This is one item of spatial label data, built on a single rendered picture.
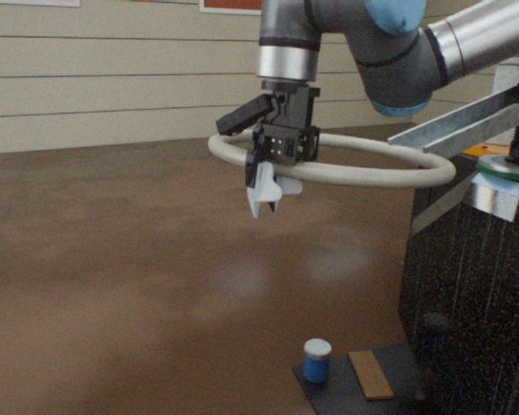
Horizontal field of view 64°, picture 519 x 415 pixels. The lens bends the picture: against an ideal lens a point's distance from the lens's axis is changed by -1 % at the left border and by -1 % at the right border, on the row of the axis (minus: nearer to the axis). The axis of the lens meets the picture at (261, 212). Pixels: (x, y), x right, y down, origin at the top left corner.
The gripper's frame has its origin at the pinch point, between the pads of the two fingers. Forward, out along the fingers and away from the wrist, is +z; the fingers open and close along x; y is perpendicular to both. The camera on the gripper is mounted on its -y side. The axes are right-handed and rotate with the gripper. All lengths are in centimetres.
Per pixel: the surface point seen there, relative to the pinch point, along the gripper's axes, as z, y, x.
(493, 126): -14, 26, 56
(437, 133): -11, 14, 57
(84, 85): 13, -515, 312
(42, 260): 100, -201, 68
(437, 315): 47, 22, 75
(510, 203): 5, 34, 66
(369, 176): -7.6, 15.8, 4.4
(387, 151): -6.0, 6.2, 43.7
